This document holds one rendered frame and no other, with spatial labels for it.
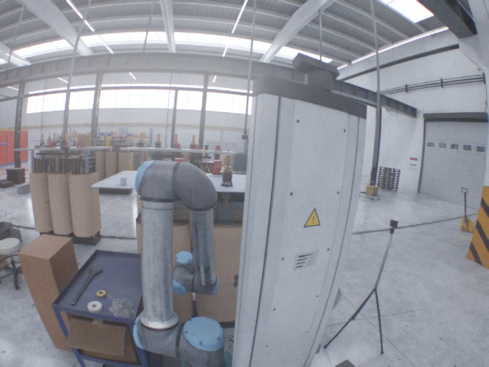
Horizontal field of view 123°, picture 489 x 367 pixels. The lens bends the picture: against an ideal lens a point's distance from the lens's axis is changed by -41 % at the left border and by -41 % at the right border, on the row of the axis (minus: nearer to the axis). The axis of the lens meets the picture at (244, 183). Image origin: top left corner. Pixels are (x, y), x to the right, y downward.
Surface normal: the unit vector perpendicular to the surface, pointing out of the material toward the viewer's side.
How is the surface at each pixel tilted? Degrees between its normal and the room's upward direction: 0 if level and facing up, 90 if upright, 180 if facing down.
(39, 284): 90
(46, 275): 90
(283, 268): 90
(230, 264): 90
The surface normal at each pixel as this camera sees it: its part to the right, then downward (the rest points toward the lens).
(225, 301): 0.22, 0.17
